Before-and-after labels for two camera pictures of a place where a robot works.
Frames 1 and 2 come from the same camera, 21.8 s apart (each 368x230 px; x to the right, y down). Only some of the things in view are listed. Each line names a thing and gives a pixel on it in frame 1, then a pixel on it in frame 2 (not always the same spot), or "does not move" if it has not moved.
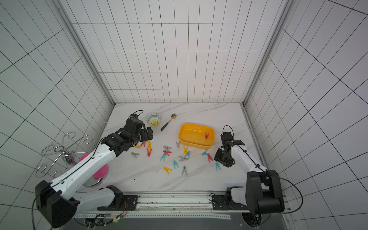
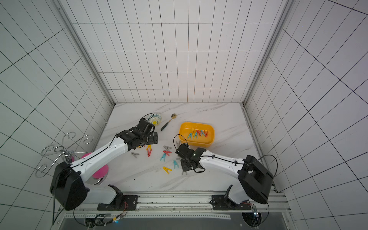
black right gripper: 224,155 → 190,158
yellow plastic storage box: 194,135 does not move
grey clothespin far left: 134,154 does not move
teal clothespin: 175,163 does not move
